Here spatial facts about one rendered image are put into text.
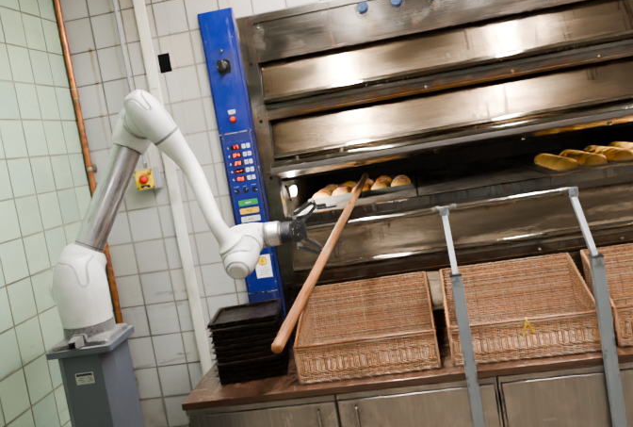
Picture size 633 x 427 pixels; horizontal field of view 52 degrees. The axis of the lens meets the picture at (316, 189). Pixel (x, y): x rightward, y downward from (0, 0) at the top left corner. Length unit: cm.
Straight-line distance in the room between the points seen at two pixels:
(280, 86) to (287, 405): 136
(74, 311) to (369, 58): 162
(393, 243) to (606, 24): 128
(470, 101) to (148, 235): 160
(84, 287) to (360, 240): 132
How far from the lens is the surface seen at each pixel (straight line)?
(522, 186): 297
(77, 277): 216
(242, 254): 220
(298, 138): 296
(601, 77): 305
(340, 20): 299
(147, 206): 319
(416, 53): 294
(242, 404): 269
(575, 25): 303
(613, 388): 259
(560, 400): 263
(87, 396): 223
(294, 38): 301
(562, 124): 284
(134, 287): 329
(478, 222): 297
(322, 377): 263
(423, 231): 297
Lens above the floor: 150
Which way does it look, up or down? 4 degrees down
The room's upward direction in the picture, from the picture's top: 10 degrees counter-clockwise
